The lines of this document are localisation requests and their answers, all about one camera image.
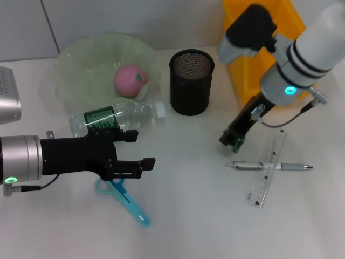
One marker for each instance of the grey white pen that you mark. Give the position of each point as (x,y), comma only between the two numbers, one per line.
(291,166)

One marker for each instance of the black mesh pen holder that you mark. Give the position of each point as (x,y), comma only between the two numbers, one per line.
(190,91)

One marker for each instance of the yellow plastic bin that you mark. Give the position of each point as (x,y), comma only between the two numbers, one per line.
(291,19)

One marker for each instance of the green plastic wrapper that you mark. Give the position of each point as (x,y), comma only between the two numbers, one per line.
(238,147)

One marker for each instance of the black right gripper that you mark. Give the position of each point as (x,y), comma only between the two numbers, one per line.
(250,116)

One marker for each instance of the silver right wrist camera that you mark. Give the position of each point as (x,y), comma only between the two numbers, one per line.
(250,27)

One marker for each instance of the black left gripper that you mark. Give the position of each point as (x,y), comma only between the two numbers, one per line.
(75,155)

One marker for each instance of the pink toy peach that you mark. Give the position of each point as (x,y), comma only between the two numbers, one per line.
(128,82)

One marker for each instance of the clear water bottle green label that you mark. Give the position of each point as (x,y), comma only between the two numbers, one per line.
(129,116)

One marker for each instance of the transparent plastic ruler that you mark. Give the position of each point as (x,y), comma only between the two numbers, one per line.
(260,189)

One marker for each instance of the green glass fruit plate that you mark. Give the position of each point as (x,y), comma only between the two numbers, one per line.
(89,62)

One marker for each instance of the blue scissors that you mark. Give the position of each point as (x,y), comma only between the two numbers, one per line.
(132,207)

